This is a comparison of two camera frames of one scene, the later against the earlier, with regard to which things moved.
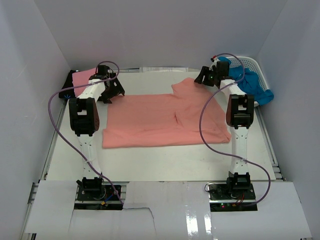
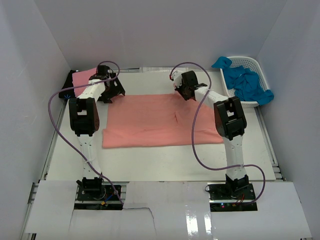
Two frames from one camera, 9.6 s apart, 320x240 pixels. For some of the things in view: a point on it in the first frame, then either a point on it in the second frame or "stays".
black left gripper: (116, 89) stays
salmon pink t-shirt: (161, 119) stays
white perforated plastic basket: (251, 63) stays
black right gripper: (203, 72) to (179, 88)
